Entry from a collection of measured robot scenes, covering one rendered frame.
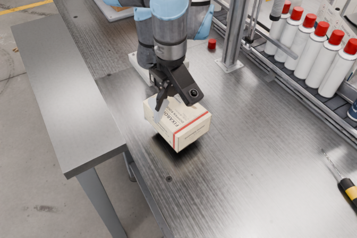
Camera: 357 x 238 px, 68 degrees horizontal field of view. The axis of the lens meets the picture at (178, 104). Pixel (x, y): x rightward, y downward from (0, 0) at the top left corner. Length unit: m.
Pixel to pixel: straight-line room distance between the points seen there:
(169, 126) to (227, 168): 0.21
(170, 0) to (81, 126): 0.54
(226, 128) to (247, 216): 0.28
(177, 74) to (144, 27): 0.33
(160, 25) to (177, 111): 0.27
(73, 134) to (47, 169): 1.02
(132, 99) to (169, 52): 0.40
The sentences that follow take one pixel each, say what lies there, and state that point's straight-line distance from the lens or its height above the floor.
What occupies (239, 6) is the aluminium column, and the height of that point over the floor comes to 1.09.
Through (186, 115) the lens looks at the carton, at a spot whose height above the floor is 0.95.
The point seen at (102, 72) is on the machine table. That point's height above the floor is 0.83.
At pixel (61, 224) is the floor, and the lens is 1.71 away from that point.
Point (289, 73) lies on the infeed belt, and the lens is 1.04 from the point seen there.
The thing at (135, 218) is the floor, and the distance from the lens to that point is 1.62.
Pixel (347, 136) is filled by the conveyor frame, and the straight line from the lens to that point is 0.97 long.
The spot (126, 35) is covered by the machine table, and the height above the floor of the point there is 0.83.
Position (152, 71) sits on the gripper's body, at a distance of 0.68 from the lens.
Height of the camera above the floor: 1.51
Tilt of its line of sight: 48 degrees down
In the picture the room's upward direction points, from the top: straight up
